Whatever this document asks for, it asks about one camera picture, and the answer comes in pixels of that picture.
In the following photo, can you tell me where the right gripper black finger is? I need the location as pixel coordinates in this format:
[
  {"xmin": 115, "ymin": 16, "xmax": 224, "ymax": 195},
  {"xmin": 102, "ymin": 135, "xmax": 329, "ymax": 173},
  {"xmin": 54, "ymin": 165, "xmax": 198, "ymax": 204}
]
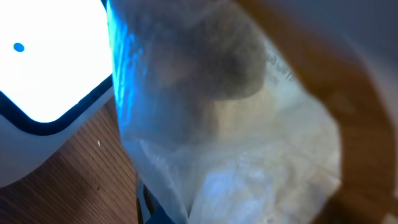
[{"xmin": 136, "ymin": 179, "xmax": 174, "ymax": 224}]

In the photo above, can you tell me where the white barcode scanner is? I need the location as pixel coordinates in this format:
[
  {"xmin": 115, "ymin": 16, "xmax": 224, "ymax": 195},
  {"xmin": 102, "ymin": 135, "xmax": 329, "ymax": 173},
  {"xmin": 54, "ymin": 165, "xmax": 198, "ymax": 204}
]
[{"xmin": 1, "ymin": 0, "xmax": 113, "ymax": 186}]

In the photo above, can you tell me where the beige brown snack pouch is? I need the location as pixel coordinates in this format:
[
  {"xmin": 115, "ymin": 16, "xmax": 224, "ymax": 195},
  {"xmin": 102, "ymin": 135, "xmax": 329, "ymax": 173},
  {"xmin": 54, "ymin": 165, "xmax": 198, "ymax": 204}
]
[{"xmin": 105, "ymin": 0, "xmax": 398, "ymax": 224}]

